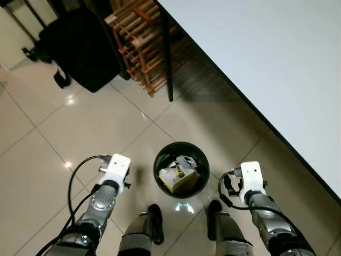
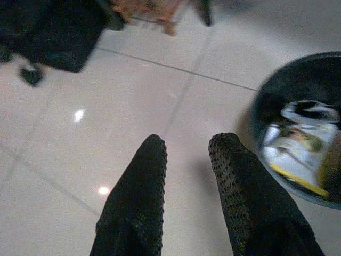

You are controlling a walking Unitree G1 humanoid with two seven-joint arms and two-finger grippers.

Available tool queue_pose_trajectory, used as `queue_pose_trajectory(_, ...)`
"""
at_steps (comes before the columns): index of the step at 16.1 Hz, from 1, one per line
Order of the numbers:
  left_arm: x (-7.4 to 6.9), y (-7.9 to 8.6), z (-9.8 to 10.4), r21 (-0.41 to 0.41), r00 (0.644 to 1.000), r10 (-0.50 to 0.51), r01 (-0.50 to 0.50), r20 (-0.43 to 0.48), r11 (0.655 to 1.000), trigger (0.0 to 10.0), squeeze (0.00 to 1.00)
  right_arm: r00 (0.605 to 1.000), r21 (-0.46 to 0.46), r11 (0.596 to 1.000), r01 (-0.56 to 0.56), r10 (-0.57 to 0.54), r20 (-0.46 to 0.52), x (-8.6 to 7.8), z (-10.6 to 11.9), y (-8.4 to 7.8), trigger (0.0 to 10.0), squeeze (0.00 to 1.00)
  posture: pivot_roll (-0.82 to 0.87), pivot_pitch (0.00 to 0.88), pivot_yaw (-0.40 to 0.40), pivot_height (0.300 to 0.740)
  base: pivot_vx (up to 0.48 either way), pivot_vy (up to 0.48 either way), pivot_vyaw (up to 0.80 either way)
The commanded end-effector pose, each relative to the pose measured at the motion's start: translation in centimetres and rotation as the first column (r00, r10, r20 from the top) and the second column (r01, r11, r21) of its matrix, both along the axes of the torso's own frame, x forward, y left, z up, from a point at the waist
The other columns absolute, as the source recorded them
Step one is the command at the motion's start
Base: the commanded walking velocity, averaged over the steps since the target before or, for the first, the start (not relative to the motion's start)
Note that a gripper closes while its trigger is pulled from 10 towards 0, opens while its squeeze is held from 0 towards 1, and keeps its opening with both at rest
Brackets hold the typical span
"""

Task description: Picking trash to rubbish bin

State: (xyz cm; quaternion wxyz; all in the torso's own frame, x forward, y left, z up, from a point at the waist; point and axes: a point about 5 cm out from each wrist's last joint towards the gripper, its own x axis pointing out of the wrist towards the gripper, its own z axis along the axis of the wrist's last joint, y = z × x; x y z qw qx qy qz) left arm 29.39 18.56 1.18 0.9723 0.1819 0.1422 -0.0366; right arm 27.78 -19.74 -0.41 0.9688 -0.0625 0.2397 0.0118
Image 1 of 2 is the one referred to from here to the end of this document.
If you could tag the robot left leg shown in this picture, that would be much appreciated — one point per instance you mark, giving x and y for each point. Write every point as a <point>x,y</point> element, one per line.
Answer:
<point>139,232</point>

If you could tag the wooden slatted rack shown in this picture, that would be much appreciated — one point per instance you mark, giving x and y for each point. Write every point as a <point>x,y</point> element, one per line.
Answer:
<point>139,40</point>

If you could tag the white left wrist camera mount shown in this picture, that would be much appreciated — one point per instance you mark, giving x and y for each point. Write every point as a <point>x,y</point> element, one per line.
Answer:
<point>116,166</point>

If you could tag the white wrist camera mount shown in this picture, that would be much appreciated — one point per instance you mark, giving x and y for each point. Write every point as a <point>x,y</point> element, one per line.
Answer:
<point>116,166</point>
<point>251,178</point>

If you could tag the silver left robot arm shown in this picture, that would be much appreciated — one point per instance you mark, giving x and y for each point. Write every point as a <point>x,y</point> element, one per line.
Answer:
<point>98,205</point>

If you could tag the robot right leg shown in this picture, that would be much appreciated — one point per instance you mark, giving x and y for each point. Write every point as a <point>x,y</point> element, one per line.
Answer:
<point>226,232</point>

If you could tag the grey crumpled paper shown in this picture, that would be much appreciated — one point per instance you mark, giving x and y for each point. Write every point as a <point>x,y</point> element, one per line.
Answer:
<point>186,161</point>

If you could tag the thin black metal frame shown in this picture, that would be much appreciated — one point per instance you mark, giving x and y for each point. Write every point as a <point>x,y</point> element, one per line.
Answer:
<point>21,18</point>

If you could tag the robot leg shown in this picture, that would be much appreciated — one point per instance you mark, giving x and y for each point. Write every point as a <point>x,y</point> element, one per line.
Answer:
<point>139,232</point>
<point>226,232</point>

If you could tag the yellow white crushed carton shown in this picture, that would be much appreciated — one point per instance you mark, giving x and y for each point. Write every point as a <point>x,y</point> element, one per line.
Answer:
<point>178,178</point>

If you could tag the round black rubbish bin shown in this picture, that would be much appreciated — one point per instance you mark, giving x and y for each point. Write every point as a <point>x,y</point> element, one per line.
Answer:
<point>162,154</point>

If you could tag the black table leg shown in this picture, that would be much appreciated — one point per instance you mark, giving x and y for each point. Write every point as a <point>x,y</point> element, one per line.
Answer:
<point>167,58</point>

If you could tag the black wheeled suitcase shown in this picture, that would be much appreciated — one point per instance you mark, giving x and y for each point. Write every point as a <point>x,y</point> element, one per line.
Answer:
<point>80,48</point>

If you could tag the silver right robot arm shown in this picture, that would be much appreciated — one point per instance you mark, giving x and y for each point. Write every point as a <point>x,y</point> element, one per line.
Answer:
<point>269,221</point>

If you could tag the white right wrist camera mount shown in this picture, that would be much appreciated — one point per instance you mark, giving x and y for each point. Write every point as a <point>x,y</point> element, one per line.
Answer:
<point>251,178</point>

